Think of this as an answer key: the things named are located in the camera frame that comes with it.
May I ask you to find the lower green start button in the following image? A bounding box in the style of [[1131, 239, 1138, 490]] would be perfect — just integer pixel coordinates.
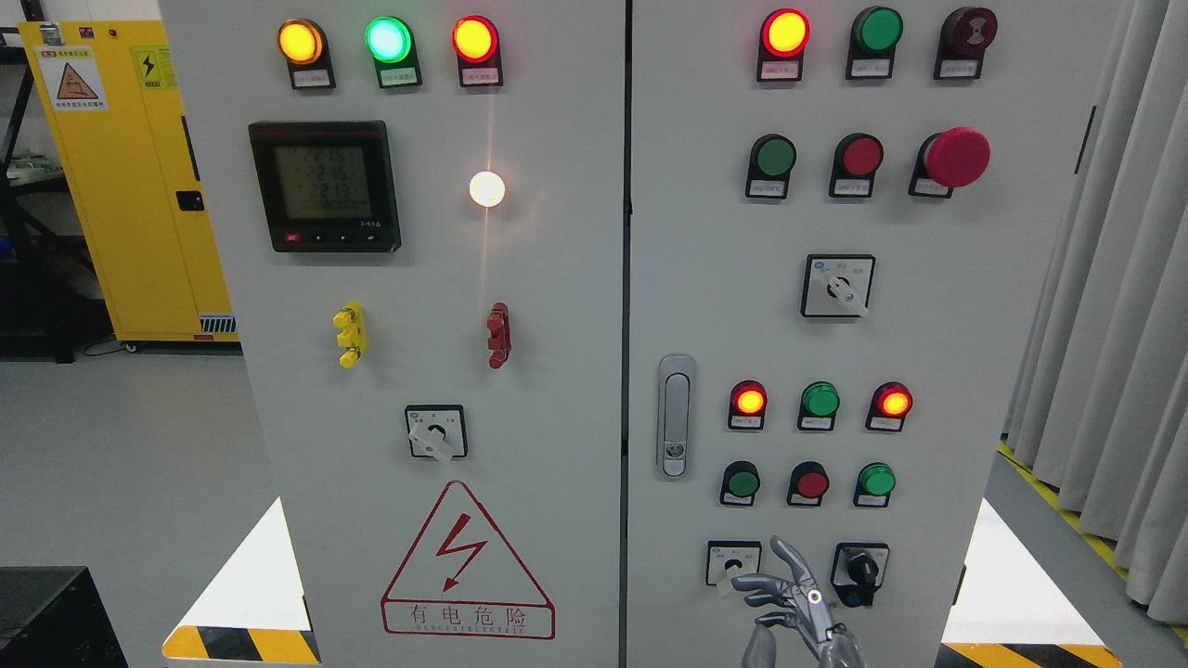
[[718, 460, 762, 508]]

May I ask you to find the green indicator lamp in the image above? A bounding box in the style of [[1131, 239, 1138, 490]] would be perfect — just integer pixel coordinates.
[[796, 380, 841, 431], [365, 15, 421, 89], [846, 6, 904, 81]]

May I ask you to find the lower right green button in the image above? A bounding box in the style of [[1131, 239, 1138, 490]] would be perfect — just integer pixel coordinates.
[[852, 462, 897, 508]]

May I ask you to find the red indicator lamp top right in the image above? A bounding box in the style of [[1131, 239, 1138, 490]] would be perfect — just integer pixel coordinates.
[[756, 7, 811, 82]]

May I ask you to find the white lit indicator lamp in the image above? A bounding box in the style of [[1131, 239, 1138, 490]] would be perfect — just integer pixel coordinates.
[[468, 170, 508, 209]]

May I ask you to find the yellow safety cabinet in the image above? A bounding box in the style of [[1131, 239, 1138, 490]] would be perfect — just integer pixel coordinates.
[[19, 20, 238, 345]]

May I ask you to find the upper red push button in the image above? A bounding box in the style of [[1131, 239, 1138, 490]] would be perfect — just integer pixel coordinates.
[[828, 133, 885, 198]]

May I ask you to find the black box bottom left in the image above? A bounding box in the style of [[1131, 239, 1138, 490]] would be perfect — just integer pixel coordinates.
[[1, 566, 128, 667]]

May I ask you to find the lower green indicator lamp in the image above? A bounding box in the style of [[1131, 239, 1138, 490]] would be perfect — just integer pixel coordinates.
[[796, 380, 841, 431]]

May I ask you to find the upper green push button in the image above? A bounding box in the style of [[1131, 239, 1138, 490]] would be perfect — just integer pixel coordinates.
[[745, 133, 797, 200]]

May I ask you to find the green indicator lamp top right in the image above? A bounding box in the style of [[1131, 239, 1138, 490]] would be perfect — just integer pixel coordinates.
[[846, 6, 904, 81]]

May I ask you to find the lower white rotary selector switch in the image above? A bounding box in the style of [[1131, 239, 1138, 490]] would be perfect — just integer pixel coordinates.
[[704, 540, 762, 597]]

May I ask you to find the red indicator lamp top left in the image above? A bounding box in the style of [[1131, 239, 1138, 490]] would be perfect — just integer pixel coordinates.
[[451, 14, 503, 87]]

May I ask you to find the red indicator lamp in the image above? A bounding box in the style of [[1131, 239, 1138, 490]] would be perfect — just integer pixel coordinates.
[[865, 382, 915, 431], [451, 14, 503, 87], [756, 7, 811, 82], [727, 379, 767, 430]]

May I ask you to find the lower red stop button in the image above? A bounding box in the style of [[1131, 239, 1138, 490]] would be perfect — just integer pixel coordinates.
[[786, 461, 829, 508]]

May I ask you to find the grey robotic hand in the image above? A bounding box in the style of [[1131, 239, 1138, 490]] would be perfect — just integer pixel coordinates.
[[729, 535, 867, 667]]

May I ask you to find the left grey cabinet door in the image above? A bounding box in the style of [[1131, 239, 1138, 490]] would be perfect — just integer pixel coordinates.
[[160, 1, 625, 667]]

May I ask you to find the red electric danger warning sticker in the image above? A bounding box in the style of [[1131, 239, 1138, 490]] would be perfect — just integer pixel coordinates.
[[381, 481, 556, 641]]

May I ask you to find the left door rotary selector switch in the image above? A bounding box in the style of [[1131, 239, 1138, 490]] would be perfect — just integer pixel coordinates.
[[405, 405, 470, 462]]

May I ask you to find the green indicator lamp top left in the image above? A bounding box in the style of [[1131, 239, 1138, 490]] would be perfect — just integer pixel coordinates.
[[365, 15, 421, 89]]

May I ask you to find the lower left red indicator lamp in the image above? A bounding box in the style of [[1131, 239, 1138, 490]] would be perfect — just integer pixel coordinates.
[[727, 379, 767, 430]]

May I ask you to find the silver door handle lock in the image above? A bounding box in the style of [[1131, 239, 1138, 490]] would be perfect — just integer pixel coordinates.
[[656, 354, 696, 481]]

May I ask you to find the yellow terminal connector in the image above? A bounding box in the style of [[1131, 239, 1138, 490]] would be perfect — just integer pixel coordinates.
[[331, 302, 368, 368]]

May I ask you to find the lower right red indicator lamp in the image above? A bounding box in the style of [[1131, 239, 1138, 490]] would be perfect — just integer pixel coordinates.
[[865, 382, 915, 431]]

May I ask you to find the right grey cabinet door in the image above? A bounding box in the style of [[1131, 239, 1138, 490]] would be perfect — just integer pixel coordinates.
[[625, 1, 1124, 667]]

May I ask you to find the grey curtain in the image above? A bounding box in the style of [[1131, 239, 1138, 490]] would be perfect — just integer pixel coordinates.
[[1007, 1, 1187, 624]]

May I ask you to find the black key selector switch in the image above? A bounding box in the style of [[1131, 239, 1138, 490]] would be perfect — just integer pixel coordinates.
[[830, 543, 890, 609]]

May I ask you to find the red terminal connector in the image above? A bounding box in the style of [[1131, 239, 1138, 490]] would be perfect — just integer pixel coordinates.
[[486, 302, 512, 368]]

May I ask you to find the red emergency stop mushroom button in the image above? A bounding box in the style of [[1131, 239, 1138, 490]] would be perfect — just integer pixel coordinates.
[[908, 126, 991, 198]]

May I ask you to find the black digital power meter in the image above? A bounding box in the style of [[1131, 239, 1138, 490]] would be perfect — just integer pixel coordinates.
[[249, 120, 402, 252]]

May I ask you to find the grey cabinet door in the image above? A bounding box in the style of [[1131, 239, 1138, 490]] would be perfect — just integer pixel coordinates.
[[160, 1, 625, 667], [625, 1, 1124, 667]]

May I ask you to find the amber indicator lamp top left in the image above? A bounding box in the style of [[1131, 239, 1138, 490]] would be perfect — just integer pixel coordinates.
[[277, 19, 336, 90]]

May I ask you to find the upper right rotary selector switch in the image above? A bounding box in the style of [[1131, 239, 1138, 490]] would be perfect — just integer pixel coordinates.
[[800, 254, 877, 319]]

